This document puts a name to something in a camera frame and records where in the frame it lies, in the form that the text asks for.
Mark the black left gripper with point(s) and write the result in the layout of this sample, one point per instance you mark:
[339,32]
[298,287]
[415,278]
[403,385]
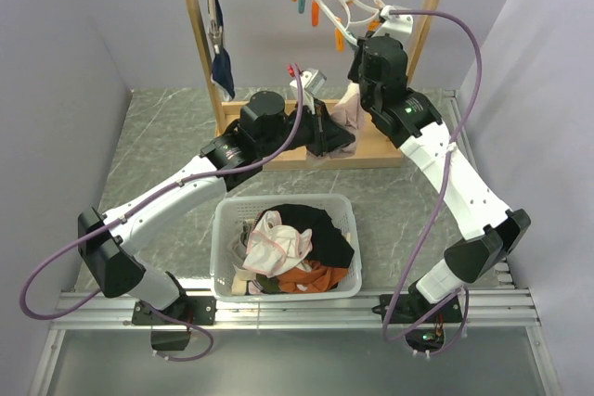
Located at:
[328,135]

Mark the pink beige underwear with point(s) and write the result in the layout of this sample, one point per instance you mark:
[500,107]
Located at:
[349,115]

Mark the black underwear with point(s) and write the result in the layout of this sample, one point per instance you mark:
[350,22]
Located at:
[329,247]

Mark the white underwear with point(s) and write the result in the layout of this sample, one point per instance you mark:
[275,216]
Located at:
[274,248]

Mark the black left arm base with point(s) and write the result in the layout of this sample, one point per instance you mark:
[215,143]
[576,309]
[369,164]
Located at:
[171,328]

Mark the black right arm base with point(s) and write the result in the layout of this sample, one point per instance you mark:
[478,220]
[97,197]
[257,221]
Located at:
[431,340]

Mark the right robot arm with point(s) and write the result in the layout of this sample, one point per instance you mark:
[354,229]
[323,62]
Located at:
[490,229]

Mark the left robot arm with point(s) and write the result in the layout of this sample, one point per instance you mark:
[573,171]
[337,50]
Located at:
[112,240]

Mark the navy blue underwear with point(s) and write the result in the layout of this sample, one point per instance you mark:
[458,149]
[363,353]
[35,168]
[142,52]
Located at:
[221,73]

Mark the wooden clip hanger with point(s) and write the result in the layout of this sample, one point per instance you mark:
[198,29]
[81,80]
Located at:
[215,27]

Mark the white plastic laundry basket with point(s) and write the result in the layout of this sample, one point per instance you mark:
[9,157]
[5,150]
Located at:
[232,215]

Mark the orange brown garment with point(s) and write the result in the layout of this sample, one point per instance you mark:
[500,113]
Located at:
[316,278]

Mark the grey garment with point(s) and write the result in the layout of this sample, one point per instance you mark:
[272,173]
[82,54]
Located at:
[237,248]

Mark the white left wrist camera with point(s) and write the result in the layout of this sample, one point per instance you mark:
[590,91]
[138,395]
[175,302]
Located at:
[311,81]

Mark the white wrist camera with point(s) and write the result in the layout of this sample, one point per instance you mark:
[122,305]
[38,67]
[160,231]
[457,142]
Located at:
[311,81]
[398,27]

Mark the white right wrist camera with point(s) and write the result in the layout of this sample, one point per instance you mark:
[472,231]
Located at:
[398,27]

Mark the aluminium mounting rail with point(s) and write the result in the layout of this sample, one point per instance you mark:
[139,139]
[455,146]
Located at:
[498,307]

